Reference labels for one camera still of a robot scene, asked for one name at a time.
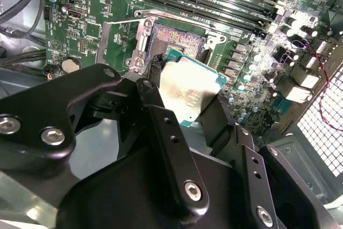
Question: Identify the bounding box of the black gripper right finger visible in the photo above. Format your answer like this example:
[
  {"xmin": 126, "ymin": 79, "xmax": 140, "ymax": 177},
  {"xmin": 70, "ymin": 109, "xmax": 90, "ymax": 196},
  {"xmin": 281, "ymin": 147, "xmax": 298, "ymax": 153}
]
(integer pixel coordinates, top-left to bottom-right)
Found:
[{"xmin": 199, "ymin": 96, "xmax": 337, "ymax": 229}]

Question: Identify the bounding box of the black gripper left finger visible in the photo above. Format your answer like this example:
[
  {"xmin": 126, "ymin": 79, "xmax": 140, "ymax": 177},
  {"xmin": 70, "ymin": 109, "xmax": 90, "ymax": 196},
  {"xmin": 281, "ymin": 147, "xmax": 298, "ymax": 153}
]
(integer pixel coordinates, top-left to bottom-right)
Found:
[{"xmin": 0, "ymin": 54, "xmax": 211, "ymax": 220}]

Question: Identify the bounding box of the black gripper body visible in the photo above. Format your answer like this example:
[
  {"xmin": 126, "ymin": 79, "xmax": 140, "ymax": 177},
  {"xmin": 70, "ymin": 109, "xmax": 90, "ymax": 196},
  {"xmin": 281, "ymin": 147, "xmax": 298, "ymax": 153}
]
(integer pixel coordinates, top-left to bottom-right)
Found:
[{"xmin": 57, "ymin": 145, "xmax": 251, "ymax": 229}]

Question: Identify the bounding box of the silver green CPU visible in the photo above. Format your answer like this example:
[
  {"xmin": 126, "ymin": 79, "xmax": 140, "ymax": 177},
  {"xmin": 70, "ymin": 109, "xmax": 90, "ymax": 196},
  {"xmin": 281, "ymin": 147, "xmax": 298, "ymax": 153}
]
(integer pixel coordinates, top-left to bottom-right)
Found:
[{"xmin": 158, "ymin": 48, "xmax": 231, "ymax": 128}]

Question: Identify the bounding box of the metal socket cover frame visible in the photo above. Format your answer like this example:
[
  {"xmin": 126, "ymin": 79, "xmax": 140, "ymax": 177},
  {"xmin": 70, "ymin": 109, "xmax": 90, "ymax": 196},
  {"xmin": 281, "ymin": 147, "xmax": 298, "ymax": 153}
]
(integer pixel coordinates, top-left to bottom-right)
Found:
[{"xmin": 95, "ymin": 17, "xmax": 158, "ymax": 74}]

